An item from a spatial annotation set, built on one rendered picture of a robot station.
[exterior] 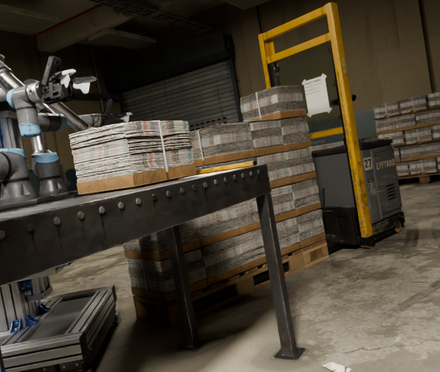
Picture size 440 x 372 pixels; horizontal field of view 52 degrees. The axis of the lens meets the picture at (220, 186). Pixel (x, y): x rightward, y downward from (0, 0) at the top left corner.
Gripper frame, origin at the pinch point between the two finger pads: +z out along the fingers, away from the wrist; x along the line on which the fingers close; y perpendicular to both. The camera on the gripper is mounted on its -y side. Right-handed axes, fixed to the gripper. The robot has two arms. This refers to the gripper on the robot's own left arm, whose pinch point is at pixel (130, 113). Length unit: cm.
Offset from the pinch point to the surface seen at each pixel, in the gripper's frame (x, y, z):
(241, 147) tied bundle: 35, 29, 57
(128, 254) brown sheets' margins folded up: 25, 81, -21
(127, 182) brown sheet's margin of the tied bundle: 127, 24, -49
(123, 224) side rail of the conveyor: 169, 28, -65
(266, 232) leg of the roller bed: 130, 54, 5
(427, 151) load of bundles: -145, 96, 494
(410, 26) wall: -264, -105, 619
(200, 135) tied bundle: 18.8, 18.3, 37.8
